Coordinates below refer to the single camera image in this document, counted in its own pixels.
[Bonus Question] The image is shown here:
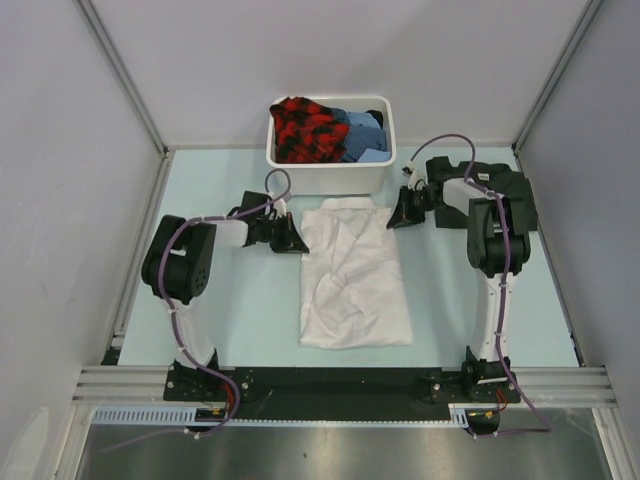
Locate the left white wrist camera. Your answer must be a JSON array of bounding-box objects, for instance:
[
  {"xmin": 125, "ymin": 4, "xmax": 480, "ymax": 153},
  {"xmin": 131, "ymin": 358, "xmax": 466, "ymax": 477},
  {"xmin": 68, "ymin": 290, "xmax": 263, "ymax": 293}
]
[{"xmin": 270, "ymin": 199, "xmax": 288, "ymax": 219}]

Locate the red black plaid shirt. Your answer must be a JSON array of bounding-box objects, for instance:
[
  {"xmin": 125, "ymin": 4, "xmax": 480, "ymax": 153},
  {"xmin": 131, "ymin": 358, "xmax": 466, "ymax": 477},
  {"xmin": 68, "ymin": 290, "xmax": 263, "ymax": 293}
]
[{"xmin": 269, "ymin": 97, "xmax": 350, "ymax": 164}]

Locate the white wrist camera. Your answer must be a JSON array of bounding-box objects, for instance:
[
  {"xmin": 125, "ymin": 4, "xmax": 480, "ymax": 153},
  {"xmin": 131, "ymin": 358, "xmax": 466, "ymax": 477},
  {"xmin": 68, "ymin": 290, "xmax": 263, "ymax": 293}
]
[
  {"xmin": 270, "ymin": 199, "xmax": 288, "ymax": 219},
  {"xmin": 402, "ymin": 161, "xmax": 427, "ymax": 191}
]

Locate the white long sleeve shirt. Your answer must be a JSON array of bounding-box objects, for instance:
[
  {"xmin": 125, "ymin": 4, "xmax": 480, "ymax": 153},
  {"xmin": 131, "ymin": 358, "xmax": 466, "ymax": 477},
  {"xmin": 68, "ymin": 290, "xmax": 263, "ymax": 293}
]
[{"xmin": 299, "ymin": 197, "xmax": 413, "ymax": 350}]

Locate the aluminium front rail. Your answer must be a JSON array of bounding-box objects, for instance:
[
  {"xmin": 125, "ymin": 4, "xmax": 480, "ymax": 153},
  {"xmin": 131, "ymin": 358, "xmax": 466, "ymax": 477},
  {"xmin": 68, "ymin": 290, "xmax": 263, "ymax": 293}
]
[{"xmin": 73, "ymin": 366, "xmax": 618, "ymax": 408}]

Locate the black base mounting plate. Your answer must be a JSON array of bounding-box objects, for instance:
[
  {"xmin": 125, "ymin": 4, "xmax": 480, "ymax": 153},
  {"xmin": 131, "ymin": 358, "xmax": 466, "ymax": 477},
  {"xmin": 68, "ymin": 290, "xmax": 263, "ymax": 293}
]
[{"xmin": 163, "ymin": 364, "xmax": 520, "ymax": 422}]

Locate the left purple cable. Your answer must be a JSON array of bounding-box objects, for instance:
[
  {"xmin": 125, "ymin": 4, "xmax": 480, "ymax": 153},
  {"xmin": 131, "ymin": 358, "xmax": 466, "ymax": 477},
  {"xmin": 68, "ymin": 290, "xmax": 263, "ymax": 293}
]
[{"xmin": 97, "ymin": 169, "xmax": 294, "ymax": 453}]

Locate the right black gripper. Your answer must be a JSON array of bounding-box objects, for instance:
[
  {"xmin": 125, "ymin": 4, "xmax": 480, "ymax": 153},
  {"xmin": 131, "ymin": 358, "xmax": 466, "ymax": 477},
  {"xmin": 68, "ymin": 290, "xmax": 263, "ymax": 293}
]
[{"xmin": 387, "ymin": 185, "xmax": 443, "ymax": 230}]

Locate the aluminium corner post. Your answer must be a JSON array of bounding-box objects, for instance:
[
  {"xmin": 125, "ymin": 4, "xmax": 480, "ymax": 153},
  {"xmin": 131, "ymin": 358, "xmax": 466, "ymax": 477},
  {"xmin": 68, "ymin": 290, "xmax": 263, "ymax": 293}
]
[
  {"xmin": 511, "ymin": 0, "xmax": 606, "ymax": 156},
  {"xmin": 73, "ymin": 0, "xmax": 168, "ymax": 157}
]

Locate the blue patterned shirt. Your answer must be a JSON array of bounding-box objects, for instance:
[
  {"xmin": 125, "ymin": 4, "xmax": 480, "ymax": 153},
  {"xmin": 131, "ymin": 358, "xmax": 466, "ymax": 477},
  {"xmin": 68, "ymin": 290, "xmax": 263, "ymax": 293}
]
[{"xmin": 331, "ymin": 108, "xmax": 391, "ymax": 163}]

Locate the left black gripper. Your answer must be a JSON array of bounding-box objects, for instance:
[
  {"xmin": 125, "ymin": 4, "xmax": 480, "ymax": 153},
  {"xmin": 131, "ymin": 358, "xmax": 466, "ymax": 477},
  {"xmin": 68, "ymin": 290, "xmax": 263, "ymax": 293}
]
[{"xmin": 256, "ymin": 212, "xmax": 308, "ymax": 254}]

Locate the right aluminium corner post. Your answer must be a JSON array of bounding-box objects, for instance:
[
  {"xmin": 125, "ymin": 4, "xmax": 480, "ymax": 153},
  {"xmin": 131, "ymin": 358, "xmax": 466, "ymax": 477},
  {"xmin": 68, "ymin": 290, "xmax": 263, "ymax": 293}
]
[{"xmin": 511, "ymin": 0, "xmax": 606, "ymax": 156}]

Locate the folded black striped shirt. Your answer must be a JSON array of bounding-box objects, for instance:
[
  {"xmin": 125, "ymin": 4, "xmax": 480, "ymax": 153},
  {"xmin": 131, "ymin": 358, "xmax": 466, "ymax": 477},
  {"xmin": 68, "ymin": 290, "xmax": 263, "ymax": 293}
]
[{"xmin": 427, "ymin": 156, "xmax": 538, "ymax": 231}]

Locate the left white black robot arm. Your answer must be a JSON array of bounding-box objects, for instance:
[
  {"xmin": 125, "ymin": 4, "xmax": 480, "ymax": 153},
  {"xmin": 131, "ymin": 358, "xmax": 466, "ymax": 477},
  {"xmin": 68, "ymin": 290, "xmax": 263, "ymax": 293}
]
[{"xmin": 141, "ymin": 191, "xmax": 310, "ymax": 400}]

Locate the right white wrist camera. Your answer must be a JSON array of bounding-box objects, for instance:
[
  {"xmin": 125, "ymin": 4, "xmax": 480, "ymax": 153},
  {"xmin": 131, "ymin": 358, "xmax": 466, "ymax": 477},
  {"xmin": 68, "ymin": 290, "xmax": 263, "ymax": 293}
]
[{"xmin": 402, "ymin": 161, "xmax": 427, "ymax": 191}]

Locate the white slotted cable duct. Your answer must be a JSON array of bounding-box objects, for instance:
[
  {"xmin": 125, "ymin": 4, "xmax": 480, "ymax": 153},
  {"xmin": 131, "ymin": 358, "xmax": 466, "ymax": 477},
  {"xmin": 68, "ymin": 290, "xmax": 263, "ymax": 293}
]
[{"xmin": 92, "ymin": 406, "xmax": 468, "ymax": 428}]

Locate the left aluminium corner post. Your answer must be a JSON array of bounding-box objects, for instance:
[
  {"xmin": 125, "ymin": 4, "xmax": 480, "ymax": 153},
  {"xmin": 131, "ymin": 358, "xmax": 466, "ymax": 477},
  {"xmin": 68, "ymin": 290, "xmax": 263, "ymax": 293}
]
[{"xmin": 73, "ymin": 0, "xmax": 168, "ymax": 157}]

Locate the white plastic bin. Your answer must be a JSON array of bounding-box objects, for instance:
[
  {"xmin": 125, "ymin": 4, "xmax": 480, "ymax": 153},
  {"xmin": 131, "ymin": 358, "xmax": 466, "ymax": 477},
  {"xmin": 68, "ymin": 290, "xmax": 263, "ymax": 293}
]
[{"xmin": 266, "ymin": 95, "xmax": 397, "ymax": 195}]

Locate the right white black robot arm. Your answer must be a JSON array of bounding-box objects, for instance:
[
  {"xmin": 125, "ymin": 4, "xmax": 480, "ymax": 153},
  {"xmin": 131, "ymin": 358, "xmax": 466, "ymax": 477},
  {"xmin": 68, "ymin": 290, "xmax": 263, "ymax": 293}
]
[{"xmin": 387, "ymin": 156, "xmax": 536, "ymax": 402}]

